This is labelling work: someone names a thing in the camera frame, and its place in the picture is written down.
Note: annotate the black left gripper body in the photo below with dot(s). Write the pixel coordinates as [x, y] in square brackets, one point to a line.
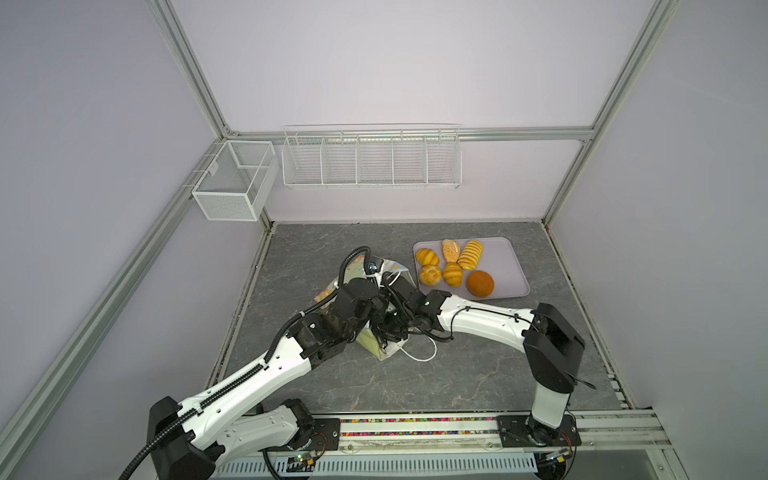
[353, 334]

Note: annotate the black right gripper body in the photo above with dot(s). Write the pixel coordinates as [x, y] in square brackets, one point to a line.
[394, 325]

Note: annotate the floral paper gift bag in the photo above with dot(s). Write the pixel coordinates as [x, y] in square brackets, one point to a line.
[352, 267]

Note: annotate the yellow fake bread roll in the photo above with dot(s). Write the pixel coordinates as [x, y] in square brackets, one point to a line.
[427, 257]

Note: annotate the striped yellow fake bread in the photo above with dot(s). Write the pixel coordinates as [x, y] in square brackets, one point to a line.
[453, 274]

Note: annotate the round orange fake bun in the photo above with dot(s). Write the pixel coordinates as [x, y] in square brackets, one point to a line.
[480, 284]

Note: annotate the long ridged fake bread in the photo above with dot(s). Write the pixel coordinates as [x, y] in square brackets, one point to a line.
[471, 255]

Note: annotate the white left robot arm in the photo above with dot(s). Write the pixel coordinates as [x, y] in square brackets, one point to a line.
[191, 438]

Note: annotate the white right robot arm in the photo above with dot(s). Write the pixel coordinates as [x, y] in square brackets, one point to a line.
[552, 346]

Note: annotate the lavender plastic tray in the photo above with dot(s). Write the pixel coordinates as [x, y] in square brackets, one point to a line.
[499, 260]

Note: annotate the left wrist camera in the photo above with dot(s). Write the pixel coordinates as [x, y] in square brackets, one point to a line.
[372, 265]

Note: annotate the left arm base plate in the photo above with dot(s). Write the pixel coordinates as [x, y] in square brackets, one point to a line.
[323, 435]

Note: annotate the long white wire basket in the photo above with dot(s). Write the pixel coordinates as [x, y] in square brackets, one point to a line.
[380, 157]

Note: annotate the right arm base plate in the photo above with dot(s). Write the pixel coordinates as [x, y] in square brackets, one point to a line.
[522, 430]

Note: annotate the white mesh wall box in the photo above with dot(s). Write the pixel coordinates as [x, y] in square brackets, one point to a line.
[237, 182]

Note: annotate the aluminium mounting rail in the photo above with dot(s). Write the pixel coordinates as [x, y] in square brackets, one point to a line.
[433, 444]

